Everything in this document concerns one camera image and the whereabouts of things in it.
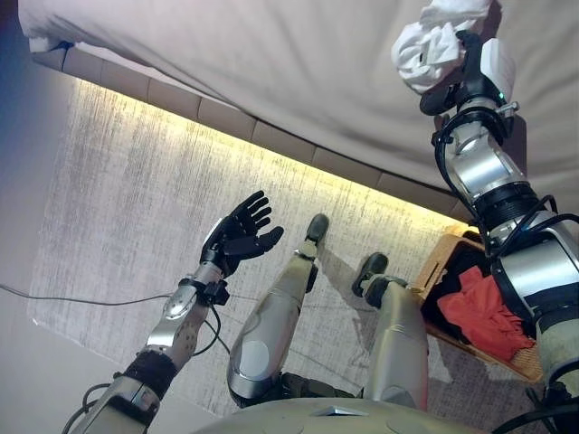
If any white garment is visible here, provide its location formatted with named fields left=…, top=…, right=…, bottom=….
left=390, top=0, right=504, bottom=96

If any padded beige bed frame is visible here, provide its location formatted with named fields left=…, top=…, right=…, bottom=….
left=29, top=42, right=474, bottom=223

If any silver left robot leg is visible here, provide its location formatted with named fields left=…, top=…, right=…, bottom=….
left=225, top=212, right=331, bottom=409

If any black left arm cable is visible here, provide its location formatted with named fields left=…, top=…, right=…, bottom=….
left=193, top=304, right=233, bottom=359

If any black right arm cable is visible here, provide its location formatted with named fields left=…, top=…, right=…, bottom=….
left=432, top=110, right=579, bottom=259

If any woven wicker basket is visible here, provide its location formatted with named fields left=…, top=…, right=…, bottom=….
left=408, top=231, right=545, bottom=385

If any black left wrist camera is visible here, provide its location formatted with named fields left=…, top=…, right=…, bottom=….
left=204, top=278, right=231, bottom=307

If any silver right robot leg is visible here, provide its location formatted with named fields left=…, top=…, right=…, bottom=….
left=351, top=251, right=431, bottom=413

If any grey bed mattress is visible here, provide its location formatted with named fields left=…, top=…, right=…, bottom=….
left=17, top=0, right=579, bottom=228

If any red garment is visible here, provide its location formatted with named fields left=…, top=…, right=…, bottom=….
left=437, top=265, right=538, bottom=363

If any black garment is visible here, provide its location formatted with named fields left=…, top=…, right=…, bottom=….
left=423, top=239, right=540, bottom=365

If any robot legs and torso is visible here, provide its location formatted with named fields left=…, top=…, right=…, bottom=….
left=25, top=79, right=579, bottom=434

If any thin floor cable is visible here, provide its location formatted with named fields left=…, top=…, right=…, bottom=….
left=0, top=282, right=174, bottom=306

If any silver robot leg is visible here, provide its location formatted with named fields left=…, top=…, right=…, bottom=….
left=225, top=212, right=331, bottom=409
left=351, top=251, right=431, bottom=413

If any grey robot torso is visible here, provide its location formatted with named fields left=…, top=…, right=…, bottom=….
left=188, top=396, right=492, bottom=434

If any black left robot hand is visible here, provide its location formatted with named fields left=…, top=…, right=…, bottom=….
left=199, top=189, right=285, bottom=278

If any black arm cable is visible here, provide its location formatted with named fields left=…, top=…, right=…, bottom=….
left=432, top=110, right=579, bottom=259
left=193, top=304, right=233, bottom=359

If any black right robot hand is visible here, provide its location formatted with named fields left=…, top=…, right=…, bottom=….
left=419, top=30, right=519, bottom=117

